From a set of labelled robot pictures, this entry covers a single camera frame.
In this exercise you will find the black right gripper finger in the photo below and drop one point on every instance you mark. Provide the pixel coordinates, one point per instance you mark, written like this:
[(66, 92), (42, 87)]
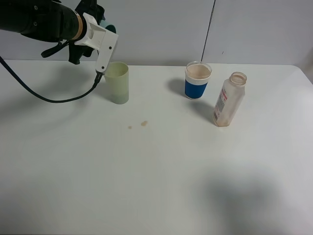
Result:
[(76, 52)]

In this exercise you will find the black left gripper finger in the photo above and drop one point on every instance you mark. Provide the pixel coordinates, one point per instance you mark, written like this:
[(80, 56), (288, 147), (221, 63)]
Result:
[(92, 8)]

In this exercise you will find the teal green plastic cup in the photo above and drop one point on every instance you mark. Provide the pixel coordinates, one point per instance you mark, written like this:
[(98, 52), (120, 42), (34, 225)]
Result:
[(108, 26)]

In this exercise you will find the clear plastic drink bottle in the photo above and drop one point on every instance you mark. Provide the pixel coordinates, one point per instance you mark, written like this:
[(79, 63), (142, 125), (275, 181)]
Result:
[(229, 99)]

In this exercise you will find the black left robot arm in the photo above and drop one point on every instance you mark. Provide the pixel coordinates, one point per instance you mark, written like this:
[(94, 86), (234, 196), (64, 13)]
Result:
[(48, 20)]

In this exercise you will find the pale yellow-green plastic cup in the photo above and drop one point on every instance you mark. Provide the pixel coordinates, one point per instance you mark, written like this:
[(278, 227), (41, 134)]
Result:
[(117, 78)]

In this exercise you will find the clear cup with blue sleeve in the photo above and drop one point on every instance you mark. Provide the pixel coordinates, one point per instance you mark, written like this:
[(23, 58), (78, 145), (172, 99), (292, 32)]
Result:
[(197, 75)]

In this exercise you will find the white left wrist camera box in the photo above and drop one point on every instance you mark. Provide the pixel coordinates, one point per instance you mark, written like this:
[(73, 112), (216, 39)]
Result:
[(99, 39)]

